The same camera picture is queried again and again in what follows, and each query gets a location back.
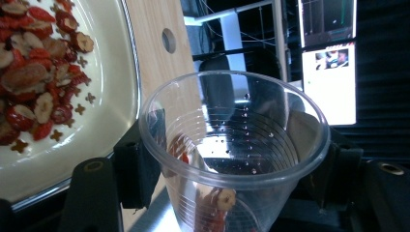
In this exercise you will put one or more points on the pile of red date slices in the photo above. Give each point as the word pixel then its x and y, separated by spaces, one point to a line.
pixel 32 74

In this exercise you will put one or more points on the clear plastic cup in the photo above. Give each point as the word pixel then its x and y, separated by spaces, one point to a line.
pixel 245 180

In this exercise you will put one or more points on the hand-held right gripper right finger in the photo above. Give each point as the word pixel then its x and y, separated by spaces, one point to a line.
pixel 345 167

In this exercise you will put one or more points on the black folding chair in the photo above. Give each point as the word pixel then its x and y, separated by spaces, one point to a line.
pixel 254 61

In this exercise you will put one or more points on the white desk frame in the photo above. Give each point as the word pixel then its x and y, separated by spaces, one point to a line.
pixel 233 38

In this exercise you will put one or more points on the computer monitor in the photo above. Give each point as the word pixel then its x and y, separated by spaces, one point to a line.
pixel 328 93
pixel 325 19

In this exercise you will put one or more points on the white strainer bowl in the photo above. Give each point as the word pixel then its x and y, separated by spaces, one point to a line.
pixel 106 96

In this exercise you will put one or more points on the dark curtain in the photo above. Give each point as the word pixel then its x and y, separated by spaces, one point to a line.
pixel 383 74

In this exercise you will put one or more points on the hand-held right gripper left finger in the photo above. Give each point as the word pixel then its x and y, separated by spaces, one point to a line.
pixel 132 174

